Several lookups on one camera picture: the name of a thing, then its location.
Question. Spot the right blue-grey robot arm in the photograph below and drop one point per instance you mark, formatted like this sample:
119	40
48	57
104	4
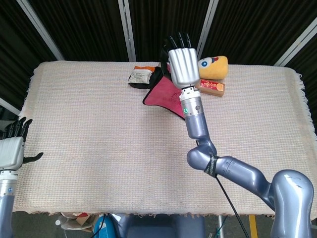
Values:
242	171

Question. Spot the dark pleated curtain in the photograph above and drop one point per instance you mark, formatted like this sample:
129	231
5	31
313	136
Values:
86	24

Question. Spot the beige waffle weave tablecloth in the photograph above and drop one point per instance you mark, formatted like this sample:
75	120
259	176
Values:
99	136

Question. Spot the brown juice bottle red label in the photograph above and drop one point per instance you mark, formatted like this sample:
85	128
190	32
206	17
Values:
213	86

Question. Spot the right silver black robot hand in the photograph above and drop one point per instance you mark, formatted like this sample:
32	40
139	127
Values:
184	67

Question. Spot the grey metal frame post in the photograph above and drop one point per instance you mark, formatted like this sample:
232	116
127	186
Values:
297	41
10	106
126	29
39	27
208	22

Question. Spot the black rubber slipper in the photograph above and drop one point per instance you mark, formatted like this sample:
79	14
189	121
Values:
156	74

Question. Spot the brown cardboard box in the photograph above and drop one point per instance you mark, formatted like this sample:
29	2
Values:
81	219

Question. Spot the pink towel with black trim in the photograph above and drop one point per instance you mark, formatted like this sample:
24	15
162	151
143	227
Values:
163	94

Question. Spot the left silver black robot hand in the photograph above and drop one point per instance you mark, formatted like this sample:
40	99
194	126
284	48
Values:
11	153

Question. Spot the white metal table leg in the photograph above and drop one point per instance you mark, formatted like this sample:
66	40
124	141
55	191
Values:
221	226

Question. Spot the yellow plush toy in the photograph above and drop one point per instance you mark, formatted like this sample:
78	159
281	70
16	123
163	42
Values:
215	69

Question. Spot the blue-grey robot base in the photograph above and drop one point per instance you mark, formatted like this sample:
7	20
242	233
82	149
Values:
153	228

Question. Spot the blue bag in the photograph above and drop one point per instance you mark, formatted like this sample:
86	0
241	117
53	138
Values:
104	228

